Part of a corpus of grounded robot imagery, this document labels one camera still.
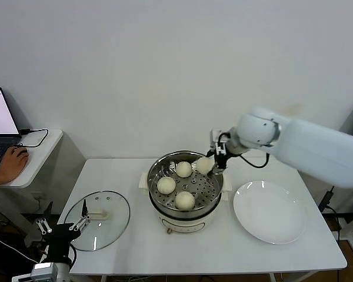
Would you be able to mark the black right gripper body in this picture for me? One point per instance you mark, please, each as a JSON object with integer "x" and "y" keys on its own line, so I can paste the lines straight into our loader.
{"x": 231, "y": 147}

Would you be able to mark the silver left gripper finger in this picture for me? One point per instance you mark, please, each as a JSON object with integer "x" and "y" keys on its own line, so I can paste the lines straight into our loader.
{"x": 81, "y": 223}
{"x": 45, "y": 226}

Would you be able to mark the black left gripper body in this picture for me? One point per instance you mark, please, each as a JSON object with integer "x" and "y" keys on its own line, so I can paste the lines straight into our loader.
{"x": 60, "y": 241}

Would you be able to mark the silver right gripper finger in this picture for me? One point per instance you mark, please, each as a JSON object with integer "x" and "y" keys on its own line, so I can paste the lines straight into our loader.
{"x": 211, "y": 153}
{"x": 220, "y": 164}

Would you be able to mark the white steamed baozi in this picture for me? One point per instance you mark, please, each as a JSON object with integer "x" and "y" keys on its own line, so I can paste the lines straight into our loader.
{"x": 166, "y": 185}
{"x": 183, "y": 169}
{"x": 204, "y": 165}
{"x": 184, "y": 200}

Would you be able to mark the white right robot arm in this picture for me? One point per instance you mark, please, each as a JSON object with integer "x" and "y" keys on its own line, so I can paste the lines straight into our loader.
{"x": 311, "y": 149}

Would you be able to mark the stainless steel steamer basket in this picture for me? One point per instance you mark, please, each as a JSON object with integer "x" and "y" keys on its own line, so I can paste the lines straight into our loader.
{"x": 206, "y": 191}

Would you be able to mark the person's bare hand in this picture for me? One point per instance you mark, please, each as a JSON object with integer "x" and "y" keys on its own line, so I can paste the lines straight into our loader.
{"x": 11, "y": 166}

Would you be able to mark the white side table with mouse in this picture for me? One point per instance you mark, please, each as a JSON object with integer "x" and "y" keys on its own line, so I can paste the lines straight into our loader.
{"x": 38, "y": 164}

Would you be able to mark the white round plate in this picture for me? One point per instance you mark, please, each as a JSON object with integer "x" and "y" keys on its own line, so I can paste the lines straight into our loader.
{"x": 267, "y": 211}

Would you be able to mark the black computer mouse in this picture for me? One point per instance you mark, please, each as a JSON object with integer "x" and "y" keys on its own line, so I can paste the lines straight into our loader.
{"x": 23, "y": 151}

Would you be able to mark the white wall socket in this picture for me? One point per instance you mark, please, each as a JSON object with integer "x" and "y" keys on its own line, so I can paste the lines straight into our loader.
{"x": 38, "y": 197}

